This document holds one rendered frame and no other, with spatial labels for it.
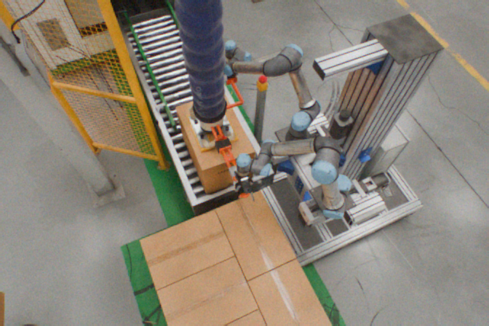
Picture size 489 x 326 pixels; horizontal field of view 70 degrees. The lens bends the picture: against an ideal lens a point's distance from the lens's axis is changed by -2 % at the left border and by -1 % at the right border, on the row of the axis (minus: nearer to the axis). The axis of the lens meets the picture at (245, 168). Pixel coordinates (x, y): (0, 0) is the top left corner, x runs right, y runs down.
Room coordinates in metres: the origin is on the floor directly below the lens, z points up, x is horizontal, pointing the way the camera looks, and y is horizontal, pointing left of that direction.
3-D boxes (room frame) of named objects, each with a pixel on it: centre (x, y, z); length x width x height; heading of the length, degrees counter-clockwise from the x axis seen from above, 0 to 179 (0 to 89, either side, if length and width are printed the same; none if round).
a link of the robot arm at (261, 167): (0.97, -0.09, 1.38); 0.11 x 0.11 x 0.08; 73
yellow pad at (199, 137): (1.47, 0.34, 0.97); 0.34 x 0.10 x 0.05; 24
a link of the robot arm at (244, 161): (0.98, 0.01, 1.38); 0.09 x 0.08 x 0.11; 73
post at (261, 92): (1.93, -0.11, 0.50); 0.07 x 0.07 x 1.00; 27
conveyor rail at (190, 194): (2.09, 0.90, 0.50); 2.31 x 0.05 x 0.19; 27
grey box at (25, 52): (1.45, 1.23, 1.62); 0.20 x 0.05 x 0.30; 27
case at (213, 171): (1.50, 0.24, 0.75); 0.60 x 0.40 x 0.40; 25
